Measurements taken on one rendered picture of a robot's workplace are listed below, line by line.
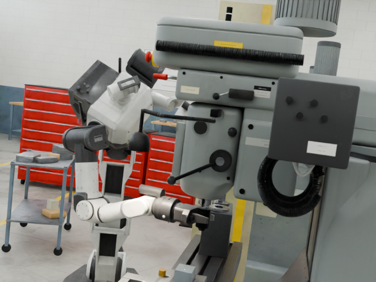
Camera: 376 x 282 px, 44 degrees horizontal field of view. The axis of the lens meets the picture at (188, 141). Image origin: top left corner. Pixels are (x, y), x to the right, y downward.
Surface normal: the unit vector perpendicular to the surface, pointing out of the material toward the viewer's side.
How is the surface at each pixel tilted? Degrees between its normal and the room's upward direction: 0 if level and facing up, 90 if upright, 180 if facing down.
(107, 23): 90
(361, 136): 90
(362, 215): 91
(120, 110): 57
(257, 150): 90
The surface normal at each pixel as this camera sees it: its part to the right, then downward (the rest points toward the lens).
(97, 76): 0.13, -0.44
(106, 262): 0.14, -0.83
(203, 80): -0.21, 0.08
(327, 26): 0.50, 0.15
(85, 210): -0.49, 0.00
